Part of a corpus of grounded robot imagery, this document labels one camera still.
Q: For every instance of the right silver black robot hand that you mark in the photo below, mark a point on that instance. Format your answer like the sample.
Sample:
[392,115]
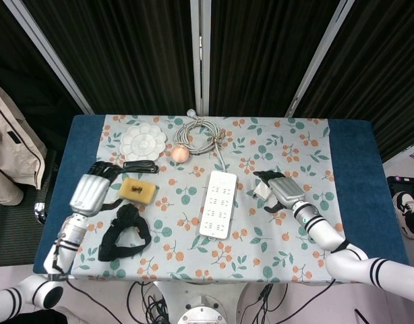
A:
[288,190]

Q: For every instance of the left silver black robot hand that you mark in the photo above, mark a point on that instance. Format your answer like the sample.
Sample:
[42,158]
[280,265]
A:
[89,192]

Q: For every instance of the white plug adapter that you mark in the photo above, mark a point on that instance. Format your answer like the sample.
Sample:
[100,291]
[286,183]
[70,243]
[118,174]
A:
[262,191]

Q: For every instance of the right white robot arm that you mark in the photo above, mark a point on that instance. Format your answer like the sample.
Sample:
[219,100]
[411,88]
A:
[328,233]

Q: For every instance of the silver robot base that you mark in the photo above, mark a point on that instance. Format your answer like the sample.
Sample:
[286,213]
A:
[200,310]

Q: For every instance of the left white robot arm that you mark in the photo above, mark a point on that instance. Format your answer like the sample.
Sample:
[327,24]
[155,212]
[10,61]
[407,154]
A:
[70,236]

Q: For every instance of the white power strip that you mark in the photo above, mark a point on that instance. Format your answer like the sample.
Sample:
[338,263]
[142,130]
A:
[217,209]

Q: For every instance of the floral fruit print tablecloth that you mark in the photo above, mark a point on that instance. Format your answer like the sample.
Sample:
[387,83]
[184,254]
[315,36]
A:
[261,216]

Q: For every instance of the yellow sponge with hole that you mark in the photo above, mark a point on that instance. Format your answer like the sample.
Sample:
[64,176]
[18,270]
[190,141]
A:
[146,194]

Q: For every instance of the black stapler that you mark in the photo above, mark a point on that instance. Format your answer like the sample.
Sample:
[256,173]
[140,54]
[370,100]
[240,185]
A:
[141,165]

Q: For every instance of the blue table cover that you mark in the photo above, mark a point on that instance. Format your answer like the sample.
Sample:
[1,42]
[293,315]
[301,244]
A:
[355,168]

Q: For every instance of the white flower paint palette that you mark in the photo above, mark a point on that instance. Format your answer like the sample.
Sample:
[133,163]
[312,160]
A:
[143,143]

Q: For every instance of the beige jacket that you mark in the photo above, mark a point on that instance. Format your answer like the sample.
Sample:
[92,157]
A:
[11,152]

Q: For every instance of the pink ball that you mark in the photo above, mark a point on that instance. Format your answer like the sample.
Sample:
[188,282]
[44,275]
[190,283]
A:
[180,154]

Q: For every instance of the white black sneaker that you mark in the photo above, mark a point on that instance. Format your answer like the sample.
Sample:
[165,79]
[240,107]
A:
[407,209]

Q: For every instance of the white slotted frame post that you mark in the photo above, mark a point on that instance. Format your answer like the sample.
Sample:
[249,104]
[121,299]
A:
[318,57]
[200,57]
[52,57]

